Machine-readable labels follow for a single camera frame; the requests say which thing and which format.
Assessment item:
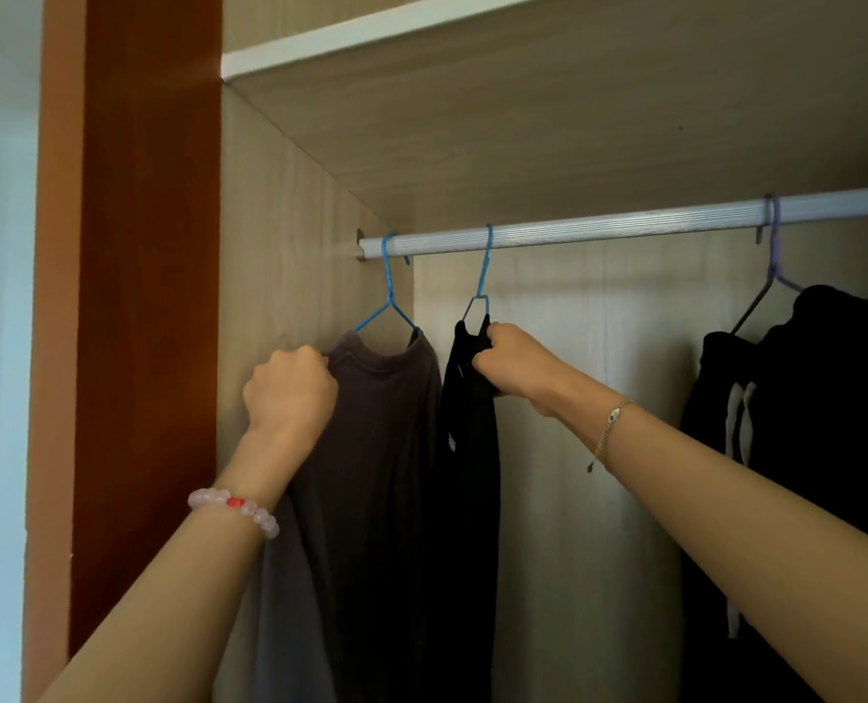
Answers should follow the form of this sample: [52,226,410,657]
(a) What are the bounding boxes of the person's left hand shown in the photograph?
[242,346,340,441]

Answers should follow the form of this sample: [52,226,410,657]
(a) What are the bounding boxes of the person's right hand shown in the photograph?
[472,323,588,419]

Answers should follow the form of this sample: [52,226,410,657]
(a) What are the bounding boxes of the brown grey t-shirt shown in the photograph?
[249,328,445,703]

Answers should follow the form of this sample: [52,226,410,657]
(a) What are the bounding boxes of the black garment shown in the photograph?
[432,314,502,703]

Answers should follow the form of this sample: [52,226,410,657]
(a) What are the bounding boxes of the person's left forearm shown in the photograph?
[39,429,319,703]

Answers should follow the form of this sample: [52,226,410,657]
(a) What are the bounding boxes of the person's right forearm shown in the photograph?
[551,388,868,703]

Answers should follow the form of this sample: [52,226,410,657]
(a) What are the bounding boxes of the light wooden wardrobe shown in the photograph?
[214,0,868,703]

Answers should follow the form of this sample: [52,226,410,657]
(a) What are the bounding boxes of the orange brown wardrobe door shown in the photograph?
[22,0,223,703]

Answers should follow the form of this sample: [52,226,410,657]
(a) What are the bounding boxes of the ribbed metal closet rod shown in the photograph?
[358,185,868,258]

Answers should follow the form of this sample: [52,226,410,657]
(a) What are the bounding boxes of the light wooden wardrobe shelf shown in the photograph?
[221,0,868,236]

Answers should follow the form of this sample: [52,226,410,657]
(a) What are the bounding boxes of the black hoodie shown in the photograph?
[741,284,868,703]

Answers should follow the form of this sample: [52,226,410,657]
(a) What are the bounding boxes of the blue wire hanger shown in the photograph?
[352,233,421,334]
[462,224,495,337]

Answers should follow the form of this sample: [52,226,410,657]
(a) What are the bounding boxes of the thin silver chain bracelet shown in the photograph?
[587,399,635,474]

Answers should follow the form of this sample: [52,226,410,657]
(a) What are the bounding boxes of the pink bead bracelet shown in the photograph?
[188,487,281,541]

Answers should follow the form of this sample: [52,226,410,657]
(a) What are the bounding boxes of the black pants with white drawstrings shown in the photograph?
[679,331,771,703]

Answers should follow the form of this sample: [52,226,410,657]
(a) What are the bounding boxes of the purple wire hanger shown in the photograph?
[730,195,868,337]

